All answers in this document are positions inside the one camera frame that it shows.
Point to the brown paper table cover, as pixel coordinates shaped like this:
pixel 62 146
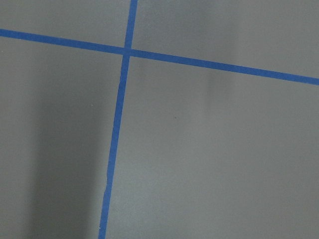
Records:
pixel 159 119

